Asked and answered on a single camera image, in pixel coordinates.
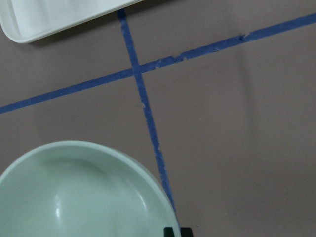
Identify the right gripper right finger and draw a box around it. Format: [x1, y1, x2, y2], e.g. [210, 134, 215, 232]
[180, 227, 193, 237]

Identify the cream bear tray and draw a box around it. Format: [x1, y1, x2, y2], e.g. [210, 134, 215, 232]
[0, 0, 139, 43]

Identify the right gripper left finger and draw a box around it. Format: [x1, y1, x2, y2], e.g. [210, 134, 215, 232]
[163, 227, 174, 237]

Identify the green bowl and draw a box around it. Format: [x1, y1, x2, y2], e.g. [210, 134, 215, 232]
[0, 141, 181, 237]

